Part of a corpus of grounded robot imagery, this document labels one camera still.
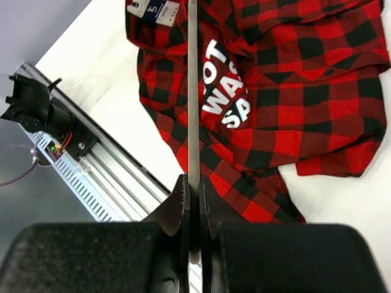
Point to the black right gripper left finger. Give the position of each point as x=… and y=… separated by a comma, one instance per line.
x=147, y=256

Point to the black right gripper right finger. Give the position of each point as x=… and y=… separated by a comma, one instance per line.
x=238, y=256

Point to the metal clothes hanger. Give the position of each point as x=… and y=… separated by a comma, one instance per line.
x=193, y=144

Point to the red black plaid shirt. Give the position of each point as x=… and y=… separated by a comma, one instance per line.
x=287, y=82

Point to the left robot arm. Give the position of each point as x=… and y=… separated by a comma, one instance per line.
x=31, y=106

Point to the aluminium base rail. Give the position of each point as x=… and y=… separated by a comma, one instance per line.
x=130, y=185

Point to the white slotted cable duct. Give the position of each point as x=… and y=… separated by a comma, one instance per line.
x=79, y=179

